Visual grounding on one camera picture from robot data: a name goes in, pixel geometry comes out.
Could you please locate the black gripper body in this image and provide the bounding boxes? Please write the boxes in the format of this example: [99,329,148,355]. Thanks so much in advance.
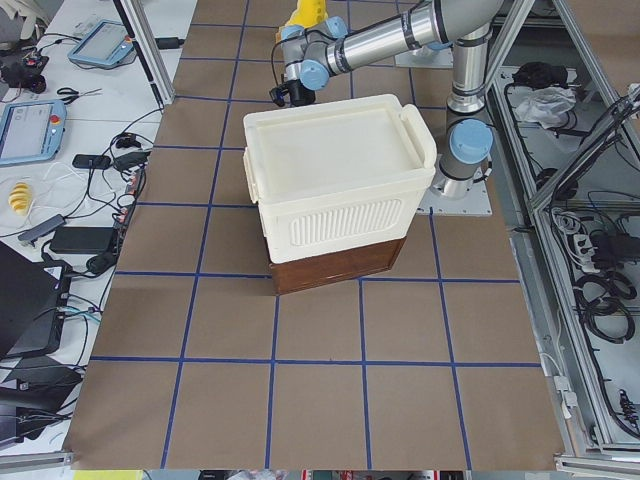
[279,79,316,107]

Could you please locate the blue teach pendant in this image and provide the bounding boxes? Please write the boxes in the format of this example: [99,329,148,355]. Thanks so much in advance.
[67,20,135,70]
[1,99,67,166]

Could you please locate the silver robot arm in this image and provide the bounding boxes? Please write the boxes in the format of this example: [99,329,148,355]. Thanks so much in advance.
[270,1,502,106]

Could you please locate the black power adapter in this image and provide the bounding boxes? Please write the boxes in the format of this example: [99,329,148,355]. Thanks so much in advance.
[49,226,114,254]

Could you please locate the aluminium frame rack right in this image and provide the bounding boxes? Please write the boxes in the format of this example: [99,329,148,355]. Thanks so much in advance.
[487,1,639,479]

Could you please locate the dark wooden drawer cabinet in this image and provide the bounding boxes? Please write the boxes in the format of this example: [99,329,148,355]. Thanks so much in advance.
[269,237,406,295]

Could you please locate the black scissors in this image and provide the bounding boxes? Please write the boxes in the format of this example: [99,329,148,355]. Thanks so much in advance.
[56,87,102,105]

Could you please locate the aluminium frame post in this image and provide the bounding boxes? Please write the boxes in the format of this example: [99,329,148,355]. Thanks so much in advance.
[113,0,175,109]

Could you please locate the black cloth bundle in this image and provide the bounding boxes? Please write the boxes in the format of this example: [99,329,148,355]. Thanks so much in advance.
[512,62,568,89]

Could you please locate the yellow toy on desk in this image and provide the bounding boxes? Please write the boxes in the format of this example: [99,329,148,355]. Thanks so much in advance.
[8,182,33,216]

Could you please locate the yellow plush dinosaur toy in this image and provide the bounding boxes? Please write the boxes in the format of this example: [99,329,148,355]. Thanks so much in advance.
[276,0,329,41]

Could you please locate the blue teach pendant near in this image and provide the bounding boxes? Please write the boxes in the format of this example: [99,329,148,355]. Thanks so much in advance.
[1,99,67,166]

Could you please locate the black laptop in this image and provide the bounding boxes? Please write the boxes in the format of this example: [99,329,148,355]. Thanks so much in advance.
[1,244,71,360]

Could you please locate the white crumpled cloth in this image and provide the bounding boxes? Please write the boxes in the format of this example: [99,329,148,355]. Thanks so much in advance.
[514,86,577,129]

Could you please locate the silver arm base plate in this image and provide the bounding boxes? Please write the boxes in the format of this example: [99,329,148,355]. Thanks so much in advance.
[416,167,493,217]

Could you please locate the cream plastic storage box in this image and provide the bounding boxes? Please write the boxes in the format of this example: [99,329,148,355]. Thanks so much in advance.
[243,94,437,264]

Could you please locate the blue teach pendant far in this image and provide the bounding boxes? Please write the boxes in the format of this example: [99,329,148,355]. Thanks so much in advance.
[67,20,135,70]

